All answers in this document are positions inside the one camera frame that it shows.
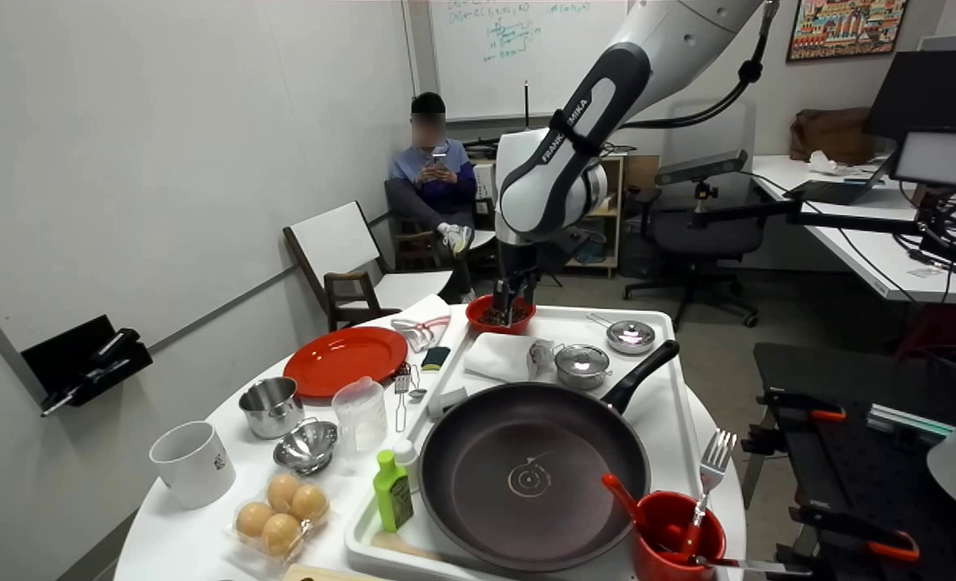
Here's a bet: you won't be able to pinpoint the colourful framed poster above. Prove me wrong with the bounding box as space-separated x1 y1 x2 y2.
785 0 915 64

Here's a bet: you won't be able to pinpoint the clear egg bag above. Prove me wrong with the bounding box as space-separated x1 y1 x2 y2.
223 467 335 575

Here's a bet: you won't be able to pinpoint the black wall holder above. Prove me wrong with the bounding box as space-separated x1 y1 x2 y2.
18 314 154 419

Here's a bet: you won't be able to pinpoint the steel measuring cup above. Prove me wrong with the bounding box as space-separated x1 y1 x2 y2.
235 375 307 442

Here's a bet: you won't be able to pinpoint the wall whiteboard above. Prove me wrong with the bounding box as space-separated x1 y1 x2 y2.
424 0 634 121

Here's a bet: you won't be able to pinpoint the red spatula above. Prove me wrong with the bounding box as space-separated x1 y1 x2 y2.
600 467 667 545

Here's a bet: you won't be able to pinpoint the red plate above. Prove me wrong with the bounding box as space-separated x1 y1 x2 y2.
280 327 409 402

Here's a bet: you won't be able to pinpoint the white tray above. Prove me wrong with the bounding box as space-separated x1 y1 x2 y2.
342 303 706 581

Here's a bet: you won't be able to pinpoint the dark green sponge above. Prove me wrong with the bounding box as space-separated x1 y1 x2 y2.
420 341 454 375

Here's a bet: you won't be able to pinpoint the clear plastic cup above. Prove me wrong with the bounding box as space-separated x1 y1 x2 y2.
330 375 389 457

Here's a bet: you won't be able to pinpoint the dark frying pan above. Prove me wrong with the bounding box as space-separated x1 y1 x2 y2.
417 334 686 576

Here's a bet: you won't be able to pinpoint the red utensil mug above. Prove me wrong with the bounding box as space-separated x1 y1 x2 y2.
634 488 731 581

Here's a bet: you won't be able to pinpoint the white office desk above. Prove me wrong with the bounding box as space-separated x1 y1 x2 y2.
749 147 956 308

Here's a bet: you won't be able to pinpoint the black monitor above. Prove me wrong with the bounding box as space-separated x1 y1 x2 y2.
863 46 956 141

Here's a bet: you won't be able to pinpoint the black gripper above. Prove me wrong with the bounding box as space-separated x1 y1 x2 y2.
491 243 565 328

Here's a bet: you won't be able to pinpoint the seated person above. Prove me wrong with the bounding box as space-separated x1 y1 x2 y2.
380 90 482 256

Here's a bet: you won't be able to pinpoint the black cart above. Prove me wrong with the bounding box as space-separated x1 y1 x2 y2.
749 337 956 581

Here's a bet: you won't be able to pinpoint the orange handled clamp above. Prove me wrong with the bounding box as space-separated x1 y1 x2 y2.
795 497 925 567
755 384 852 429

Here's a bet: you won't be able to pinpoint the brown cardboard box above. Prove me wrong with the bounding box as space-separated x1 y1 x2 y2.
787 107 878 169

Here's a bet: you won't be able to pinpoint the red bowl of beans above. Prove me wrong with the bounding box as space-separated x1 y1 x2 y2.
463 289 540 337

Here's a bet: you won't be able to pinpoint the bright laptop screen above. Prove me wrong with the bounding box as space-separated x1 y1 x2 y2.
891 130 956 189

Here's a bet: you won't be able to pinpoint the gray office chair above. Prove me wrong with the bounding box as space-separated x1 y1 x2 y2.
619 147 765 332

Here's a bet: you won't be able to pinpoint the red striped white towel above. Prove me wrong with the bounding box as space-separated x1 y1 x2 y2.
389 308 459 347

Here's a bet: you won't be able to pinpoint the white mug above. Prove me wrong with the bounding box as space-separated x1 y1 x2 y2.
144 417 239 511

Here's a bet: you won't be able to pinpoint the green bottle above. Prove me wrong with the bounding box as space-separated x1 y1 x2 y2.
371 434 426 535

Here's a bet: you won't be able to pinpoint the silver fork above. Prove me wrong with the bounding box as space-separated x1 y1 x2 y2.
677 429 743 560

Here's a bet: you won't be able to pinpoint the steel strainer bowl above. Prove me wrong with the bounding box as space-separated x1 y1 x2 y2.
271 417 342 481

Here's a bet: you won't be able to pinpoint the dark wooden chair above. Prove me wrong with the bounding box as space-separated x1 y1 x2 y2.
280 201 459 332

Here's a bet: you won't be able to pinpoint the brown egg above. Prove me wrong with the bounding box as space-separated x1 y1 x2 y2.
289 481 331 527
261 511 302 558
232 497 279 543
266 467 307 514

